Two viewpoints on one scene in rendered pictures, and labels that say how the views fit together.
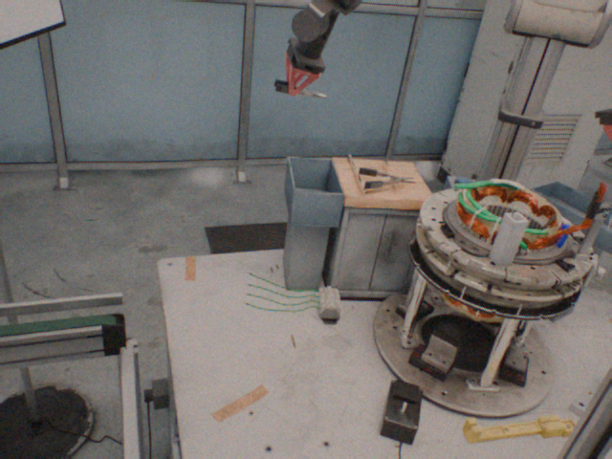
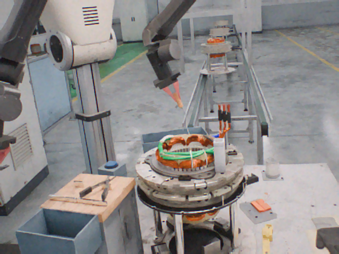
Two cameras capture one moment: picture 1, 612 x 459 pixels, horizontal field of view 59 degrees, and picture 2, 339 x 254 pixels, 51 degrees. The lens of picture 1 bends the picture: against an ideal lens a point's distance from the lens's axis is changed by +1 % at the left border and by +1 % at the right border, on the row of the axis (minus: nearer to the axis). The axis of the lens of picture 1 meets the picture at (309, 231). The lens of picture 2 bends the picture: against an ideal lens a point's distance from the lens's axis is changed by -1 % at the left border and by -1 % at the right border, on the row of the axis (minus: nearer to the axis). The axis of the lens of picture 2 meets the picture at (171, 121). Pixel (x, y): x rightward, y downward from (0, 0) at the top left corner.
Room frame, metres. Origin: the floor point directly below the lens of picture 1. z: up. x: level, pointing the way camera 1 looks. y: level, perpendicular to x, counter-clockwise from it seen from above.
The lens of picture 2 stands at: (0.42, 0.49, 1.54)
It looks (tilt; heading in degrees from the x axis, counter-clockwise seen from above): 18 degrees down; 302
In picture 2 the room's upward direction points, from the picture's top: 5 degrees counter-clockwise
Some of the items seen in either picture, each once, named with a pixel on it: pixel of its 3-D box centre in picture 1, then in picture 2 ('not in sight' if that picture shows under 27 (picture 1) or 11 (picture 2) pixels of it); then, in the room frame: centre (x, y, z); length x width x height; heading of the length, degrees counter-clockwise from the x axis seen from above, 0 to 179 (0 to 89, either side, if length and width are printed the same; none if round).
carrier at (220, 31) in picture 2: not in sight; (219, 38); (2.79, -5.02, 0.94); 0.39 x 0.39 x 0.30
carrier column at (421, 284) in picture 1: (416, 300); (180, 239); (0.89, -0.24, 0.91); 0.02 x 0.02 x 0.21
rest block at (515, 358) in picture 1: (516, 358); (223, 223); (0.85, -0.46, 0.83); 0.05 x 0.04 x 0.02; 161
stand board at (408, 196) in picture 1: (381, 183); (90, 195); (1.11, -0.15, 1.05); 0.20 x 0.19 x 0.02; 101
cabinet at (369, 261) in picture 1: (369, 234); (98, 237); (1.11, -0.15, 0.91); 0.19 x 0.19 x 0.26; 11
